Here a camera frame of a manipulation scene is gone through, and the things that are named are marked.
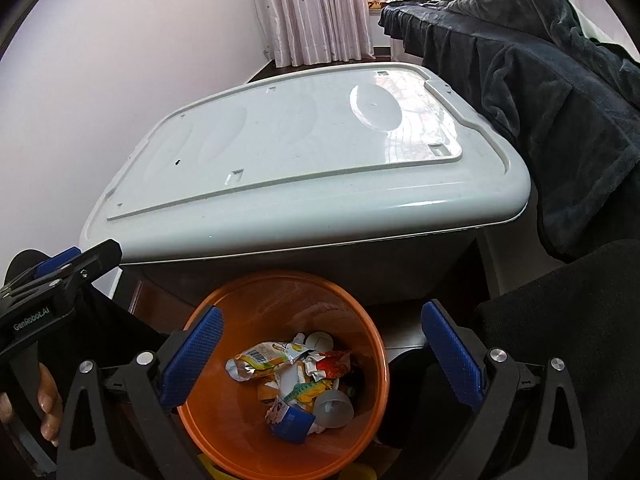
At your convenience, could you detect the orange plastic bin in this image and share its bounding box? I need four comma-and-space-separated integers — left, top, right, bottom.
176, 270, 391, 477

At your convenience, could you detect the dark fleece blanket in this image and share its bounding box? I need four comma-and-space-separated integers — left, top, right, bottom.
377, 0, 640, 263

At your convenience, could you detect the translucent plastic cup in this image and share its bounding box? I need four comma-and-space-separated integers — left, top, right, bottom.
312, 389, 355, 429

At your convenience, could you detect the yellow orange snack wrapper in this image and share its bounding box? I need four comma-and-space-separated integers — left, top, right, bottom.
225, 341, 301, 383

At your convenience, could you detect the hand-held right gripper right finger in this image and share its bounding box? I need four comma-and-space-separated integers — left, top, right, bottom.
420, 299, 588, 480

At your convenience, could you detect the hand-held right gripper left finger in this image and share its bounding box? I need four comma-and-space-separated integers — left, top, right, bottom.
56, 305, 226, 480

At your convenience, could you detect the brown wooden stand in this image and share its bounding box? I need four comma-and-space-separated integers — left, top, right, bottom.
115, 265, 201, 341

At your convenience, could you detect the person's left hand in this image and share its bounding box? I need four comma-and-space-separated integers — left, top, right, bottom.
0, 362, 64, 448

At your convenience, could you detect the green yellow wrapper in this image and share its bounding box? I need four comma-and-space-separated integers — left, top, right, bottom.
282, 379, 333, 403

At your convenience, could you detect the white round lid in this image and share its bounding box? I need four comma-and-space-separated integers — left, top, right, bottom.
292, 331, 336, 356

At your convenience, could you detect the red snack wrapper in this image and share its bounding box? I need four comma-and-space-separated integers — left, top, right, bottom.
305, 350, 352, 381

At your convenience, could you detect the white patterned curtain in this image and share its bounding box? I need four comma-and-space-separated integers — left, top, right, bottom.
245, 0, 376, 68

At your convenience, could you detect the blue white carton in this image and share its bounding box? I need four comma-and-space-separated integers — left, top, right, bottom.
270, 406, 315, 443

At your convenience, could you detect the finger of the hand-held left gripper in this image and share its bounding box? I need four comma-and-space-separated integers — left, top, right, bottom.
59, 239, 124, 288
6, 246, 82, 286

